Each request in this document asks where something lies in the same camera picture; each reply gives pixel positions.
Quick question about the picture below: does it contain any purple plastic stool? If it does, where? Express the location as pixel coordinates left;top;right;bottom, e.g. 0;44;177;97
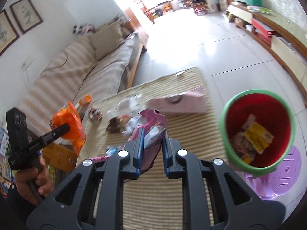
244;146;302;200

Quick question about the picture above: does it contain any person left hand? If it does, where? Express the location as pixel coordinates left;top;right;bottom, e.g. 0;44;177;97
15;157;54;206

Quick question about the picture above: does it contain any orange cardboard box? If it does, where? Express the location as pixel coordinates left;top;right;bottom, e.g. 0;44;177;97
42;143;77;173

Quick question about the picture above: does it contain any red green trash bucket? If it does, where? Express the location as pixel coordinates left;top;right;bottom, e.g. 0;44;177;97
219;89;295;177

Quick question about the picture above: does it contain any yellow white carton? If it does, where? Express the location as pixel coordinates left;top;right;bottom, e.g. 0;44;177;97
243;122;274;155

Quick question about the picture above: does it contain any pink paper box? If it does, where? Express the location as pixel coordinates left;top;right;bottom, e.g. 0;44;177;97
146;86;208;114

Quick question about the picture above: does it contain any orange snack wrapper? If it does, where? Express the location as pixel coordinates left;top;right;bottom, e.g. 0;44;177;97
51;101;86;156

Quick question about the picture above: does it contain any curved wooden tv cabinet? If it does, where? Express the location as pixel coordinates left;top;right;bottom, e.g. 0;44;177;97
227;2;306;101

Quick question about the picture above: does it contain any brown crumpled wrapper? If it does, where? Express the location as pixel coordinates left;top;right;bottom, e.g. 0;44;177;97
106;117;128;133

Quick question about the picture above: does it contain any beige sofa cushion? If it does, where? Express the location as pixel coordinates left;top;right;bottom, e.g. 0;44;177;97
90;21;124;61

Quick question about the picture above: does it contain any striped beige sofa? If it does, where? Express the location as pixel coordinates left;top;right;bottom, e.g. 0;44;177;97
19;16;148;136

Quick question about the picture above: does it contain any orange capped bottle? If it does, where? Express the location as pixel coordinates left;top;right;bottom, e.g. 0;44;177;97
74;94;92;116

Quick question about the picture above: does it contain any pink snack bag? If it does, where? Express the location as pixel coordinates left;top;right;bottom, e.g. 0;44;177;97
122;109;168;173

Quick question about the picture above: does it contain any plush toy on sofa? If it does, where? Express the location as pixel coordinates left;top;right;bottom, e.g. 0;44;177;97
72;24;95;36

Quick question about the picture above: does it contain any framed wall picture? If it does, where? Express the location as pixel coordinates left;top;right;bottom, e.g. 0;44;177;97
9;0;44;34
0;10;19;55

